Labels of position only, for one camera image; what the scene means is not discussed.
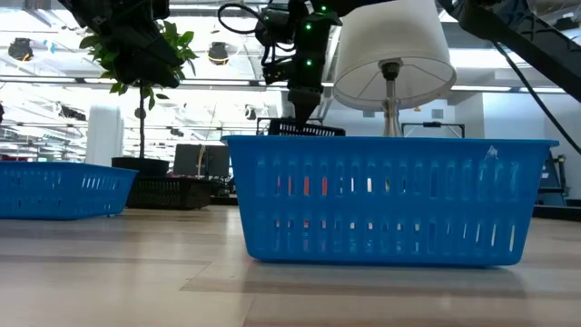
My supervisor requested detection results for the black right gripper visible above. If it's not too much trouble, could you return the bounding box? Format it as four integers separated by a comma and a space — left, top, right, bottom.
287, 49, 328, 129

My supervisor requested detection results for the black plastic basket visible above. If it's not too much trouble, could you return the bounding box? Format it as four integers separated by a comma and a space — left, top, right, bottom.
125, 175, 214, 211
267, 117, 347, 137

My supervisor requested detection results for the silver lamp stand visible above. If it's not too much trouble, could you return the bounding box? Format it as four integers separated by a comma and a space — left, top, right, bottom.
379, 58, 405, 138

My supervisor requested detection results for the dark computer monitor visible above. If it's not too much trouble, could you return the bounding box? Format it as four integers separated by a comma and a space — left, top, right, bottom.
202, 144, 231, 179
172, 144, 203, 178

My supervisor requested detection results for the black ceiling spot lamp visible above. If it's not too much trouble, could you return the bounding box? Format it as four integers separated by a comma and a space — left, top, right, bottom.
7, 36, 34, 62
207, 41, 230, 66

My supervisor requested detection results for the white lamp shade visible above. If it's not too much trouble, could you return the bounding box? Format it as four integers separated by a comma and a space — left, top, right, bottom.
331, 0, 458, 112

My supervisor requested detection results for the large blue plastic basket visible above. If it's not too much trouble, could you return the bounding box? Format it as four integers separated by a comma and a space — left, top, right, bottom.
221, 134, 560, 267

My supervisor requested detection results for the green leafy potted tree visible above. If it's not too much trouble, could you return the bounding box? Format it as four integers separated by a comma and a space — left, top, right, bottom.
78, 19, 199, 159

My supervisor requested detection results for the black plant pot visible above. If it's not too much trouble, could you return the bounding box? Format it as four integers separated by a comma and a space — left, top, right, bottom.
111, 156, 171, 179

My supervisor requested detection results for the white round pillar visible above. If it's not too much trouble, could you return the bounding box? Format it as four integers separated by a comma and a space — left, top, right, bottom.
84, 104, 125, 167

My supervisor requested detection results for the dark machine with blue panel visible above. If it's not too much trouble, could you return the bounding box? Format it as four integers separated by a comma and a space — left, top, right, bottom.
537, 153, 569, 208

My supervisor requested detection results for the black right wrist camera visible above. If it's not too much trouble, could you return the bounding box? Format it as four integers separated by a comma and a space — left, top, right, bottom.
261, 60, 292, 86

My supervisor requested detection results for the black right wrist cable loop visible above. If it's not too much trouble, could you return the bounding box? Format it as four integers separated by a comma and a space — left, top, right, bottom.
216, 3, 274, 36

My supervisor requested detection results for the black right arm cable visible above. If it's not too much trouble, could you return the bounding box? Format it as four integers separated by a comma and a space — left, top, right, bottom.
491, 40, 581, 156

